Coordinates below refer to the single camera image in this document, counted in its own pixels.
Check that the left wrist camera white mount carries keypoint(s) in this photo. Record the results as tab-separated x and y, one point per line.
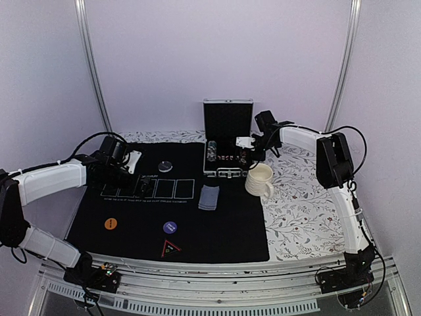
134	156

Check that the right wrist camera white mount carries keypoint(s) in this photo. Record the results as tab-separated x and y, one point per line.
245	142

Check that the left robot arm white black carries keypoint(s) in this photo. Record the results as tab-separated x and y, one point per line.
37	202

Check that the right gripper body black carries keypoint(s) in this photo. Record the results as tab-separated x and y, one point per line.
265	145

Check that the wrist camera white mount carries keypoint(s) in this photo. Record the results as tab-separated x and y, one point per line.
245	142
134	156

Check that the aluminium front rail frame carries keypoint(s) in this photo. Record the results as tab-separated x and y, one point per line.
265	288

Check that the orange big blind button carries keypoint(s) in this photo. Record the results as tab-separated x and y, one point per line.
110	223

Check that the aluminium poker chip case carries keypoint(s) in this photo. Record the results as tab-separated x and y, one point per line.
225	120

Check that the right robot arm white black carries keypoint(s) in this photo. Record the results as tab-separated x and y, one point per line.
335	172

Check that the triangular red black marker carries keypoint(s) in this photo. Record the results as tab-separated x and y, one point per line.
169	248

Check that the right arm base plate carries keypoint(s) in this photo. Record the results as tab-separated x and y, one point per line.
333	280

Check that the cream ribbed ceramic mug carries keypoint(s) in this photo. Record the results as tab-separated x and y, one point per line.
259	181

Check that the purple small blind button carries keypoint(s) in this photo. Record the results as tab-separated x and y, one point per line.
170	227

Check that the left chip stack in case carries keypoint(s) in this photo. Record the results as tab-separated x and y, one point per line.
212	151

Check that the left aluminium corner post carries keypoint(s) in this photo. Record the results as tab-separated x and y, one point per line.
81	15

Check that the red dice row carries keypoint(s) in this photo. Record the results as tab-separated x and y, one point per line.
227	157

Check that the chip stack in case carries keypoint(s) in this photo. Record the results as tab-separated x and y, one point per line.
212	151
243	157

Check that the clear round dealer button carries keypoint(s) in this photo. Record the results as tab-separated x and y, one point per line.
165	166

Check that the aluminium corner post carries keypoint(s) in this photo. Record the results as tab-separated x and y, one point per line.
81	15
351	34

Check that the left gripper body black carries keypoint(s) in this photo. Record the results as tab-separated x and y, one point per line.
114	178

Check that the black poker mat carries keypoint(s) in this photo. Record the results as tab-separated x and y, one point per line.
233	233

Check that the right aluminium corner post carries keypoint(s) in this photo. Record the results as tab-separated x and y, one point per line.
351	34

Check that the right chip stack in case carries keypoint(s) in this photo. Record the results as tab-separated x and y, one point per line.
243	157

